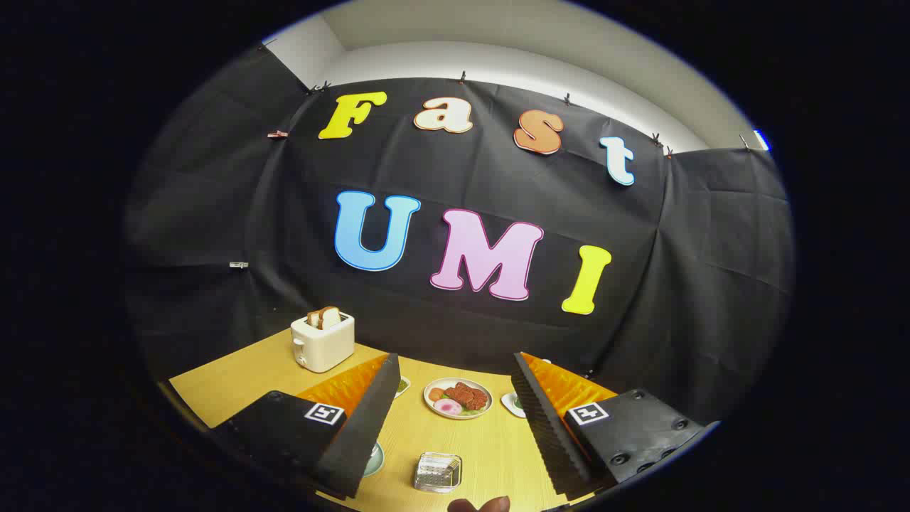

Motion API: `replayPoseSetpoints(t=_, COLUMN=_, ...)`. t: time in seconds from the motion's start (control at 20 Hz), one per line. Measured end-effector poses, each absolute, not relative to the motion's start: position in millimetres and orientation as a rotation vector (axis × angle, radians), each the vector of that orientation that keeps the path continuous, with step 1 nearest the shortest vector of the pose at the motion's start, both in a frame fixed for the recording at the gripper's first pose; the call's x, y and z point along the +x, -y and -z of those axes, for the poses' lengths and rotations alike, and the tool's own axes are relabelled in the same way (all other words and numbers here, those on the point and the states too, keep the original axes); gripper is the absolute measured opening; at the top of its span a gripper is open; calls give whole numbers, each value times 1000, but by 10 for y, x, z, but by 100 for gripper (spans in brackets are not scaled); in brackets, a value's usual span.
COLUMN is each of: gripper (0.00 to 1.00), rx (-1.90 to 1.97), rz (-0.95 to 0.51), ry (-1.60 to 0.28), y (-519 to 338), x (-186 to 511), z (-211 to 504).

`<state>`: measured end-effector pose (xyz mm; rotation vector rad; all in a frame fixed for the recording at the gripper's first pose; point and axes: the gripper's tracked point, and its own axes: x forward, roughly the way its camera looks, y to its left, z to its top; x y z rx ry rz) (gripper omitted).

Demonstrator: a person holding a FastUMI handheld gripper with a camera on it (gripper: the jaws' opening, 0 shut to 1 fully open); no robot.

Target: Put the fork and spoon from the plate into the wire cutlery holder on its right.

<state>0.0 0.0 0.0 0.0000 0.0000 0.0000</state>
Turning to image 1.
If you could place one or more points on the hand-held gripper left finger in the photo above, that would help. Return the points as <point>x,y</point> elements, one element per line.
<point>362,427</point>

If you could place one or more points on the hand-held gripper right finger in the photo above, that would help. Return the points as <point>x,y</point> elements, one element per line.
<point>544,427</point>

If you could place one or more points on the teal round plate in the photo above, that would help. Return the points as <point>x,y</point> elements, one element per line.
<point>375,461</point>

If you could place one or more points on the white square coaster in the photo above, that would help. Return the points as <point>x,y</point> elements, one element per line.
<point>509,405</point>

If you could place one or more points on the white sectioned tray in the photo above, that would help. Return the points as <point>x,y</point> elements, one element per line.
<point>403,386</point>

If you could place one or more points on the white plate of food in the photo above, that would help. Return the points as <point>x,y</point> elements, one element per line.
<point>434,407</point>

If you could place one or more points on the brown meat piece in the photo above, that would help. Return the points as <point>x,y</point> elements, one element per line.
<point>467,396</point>

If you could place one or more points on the white toaster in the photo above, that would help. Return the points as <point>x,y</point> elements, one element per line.
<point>327,348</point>

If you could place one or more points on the pink round food slice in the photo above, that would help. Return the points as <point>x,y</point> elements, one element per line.
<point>448,407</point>

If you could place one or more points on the large bread slice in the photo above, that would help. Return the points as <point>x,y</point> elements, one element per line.
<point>330,318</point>

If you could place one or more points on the small bread slice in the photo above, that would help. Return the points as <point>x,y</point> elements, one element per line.
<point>313,319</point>

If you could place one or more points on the black backdrop cloth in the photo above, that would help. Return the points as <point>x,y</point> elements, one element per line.
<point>661,284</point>

